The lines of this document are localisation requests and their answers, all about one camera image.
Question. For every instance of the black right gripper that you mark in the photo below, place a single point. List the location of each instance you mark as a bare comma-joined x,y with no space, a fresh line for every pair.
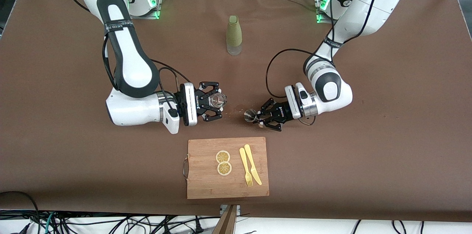
198,102

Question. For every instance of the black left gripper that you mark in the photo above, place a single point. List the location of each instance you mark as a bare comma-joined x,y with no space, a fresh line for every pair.
281,111

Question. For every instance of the clear glass measuring cup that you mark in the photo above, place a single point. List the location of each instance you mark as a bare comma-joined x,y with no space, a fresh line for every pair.
217,101

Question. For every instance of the steel double jigger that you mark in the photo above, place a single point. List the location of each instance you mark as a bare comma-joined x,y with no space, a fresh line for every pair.
250,115

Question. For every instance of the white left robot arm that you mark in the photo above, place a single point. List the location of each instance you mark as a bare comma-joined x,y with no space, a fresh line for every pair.
328,90

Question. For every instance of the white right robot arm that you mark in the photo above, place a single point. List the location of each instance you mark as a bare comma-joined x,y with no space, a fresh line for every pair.
132,64

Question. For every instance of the wet liquid spill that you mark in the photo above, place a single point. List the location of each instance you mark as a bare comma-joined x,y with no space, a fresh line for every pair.
238,109

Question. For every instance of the yellow plastic knife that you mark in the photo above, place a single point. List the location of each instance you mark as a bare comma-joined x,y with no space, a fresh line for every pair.
252,164

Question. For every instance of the yellow plastic fork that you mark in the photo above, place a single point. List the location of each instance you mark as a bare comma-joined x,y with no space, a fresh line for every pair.
244,162

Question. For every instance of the lemon slice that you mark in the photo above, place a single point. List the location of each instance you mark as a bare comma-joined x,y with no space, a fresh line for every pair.
224,168
223,156

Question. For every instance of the green sleeved glass bottle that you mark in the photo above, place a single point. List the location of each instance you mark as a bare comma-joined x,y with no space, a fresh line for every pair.
233,31

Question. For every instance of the wooden cutting board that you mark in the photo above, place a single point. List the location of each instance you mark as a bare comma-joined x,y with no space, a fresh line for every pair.
206,186

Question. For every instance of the brown table cover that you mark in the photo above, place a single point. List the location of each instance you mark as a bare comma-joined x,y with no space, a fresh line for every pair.
73,175

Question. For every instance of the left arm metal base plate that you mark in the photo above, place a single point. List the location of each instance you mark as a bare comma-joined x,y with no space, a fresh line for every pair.
321,18

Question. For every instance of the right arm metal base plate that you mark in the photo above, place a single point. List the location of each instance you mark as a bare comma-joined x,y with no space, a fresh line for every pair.
155,9

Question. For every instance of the wooden camera stand post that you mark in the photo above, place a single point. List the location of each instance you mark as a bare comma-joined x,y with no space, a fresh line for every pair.
226,224

